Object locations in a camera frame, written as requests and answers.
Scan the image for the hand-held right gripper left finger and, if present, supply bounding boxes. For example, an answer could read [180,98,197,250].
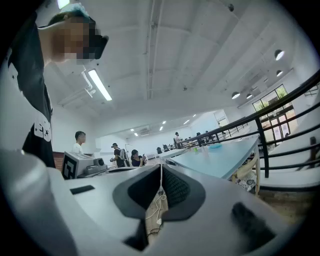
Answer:
[0,147,163,256]

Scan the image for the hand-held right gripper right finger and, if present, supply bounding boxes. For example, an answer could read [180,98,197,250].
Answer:
[147,163,305,256]

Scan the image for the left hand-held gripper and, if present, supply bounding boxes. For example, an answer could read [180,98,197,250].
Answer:
[61,150,145,180]

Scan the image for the patterned seat cushion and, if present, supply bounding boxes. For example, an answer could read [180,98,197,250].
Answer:
[234,171,258,192]

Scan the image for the white table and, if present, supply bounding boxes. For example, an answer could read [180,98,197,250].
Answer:
[157,147,193,160]

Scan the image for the row of ceiling light panels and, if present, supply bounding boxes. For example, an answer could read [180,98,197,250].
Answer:
[129,113,198,137]

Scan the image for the black metal railing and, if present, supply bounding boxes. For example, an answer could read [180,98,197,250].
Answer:
[178,71,320,179]

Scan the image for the white ceiling pipe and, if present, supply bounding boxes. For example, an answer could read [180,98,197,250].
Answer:
[79,67,97,99]

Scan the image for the glass entrance doors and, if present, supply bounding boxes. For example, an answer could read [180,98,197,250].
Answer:
[251,84,299,145]

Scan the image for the person's black white shirt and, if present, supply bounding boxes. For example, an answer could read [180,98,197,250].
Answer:
[0,9,56,169]

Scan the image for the white ceiling conduit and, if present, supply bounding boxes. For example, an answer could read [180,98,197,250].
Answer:
[144,0,158,101]

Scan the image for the person's head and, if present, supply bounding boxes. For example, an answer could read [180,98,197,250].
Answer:
[37,12,104,66]

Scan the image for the white floor cable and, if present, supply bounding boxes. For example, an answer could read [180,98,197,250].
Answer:
[144,191,168,225]

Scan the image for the black head-worn camera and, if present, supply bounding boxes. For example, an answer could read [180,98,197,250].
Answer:
[87,15,110,61]

